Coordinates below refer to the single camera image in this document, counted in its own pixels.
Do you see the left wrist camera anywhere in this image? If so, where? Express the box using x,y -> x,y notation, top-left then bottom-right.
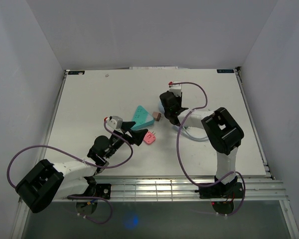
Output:
104,116 -> 123,130

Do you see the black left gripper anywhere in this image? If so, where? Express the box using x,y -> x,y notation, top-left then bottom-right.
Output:
105,121 -> 148,159

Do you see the pink socket adapter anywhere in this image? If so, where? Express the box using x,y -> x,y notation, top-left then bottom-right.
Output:
143,131 -> 156,145

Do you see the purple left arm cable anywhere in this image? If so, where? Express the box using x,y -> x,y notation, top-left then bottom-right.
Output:
6,119 -> 134,224

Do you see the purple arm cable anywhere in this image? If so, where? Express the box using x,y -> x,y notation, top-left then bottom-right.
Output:
170,81 -> 246,221
6,119 -> 134,224

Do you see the teal triangular power strip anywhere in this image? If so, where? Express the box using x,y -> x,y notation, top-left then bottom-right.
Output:
132,106 -> 154,130

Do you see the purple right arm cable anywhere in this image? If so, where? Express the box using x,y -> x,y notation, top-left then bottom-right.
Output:
170,81 -> 246,221

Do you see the blue corner label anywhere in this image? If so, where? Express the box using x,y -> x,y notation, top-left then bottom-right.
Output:
216,69 -> 235,74
68,71 -> 85,75

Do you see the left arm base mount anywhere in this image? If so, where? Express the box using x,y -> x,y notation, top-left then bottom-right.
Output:
70,183 -> 112,200

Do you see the light blue round power strip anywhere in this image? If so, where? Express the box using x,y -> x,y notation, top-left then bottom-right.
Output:
158,102 -> 165,114

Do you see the left blue corner label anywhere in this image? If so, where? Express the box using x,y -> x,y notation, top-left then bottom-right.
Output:
68,71 -> 85,75

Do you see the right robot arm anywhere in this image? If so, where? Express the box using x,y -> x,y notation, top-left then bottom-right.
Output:
159,91 -> 244,198

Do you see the light blue power cable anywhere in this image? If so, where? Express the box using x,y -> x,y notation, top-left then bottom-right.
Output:
173,124 -> 211,141

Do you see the right blue corner label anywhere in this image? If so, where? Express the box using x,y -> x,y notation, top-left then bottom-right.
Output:
216,69 -> 235,74

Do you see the brown two-tone plug adapter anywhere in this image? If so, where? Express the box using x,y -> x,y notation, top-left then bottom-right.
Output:
152,112 -> 163,121

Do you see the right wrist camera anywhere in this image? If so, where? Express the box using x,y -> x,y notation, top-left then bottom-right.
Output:
168,81 -> 182,98

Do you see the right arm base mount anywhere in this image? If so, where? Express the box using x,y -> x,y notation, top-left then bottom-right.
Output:
195,182 -> 244,199

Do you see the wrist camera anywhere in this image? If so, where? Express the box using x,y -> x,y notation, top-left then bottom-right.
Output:
168,81 -> 182,98
104,116 -> 123,130

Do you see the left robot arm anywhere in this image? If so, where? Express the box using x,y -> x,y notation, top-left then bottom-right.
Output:
14,117 -> 148,213

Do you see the aluminium front rail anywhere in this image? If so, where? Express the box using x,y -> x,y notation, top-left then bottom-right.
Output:
18,175 -> 289,203

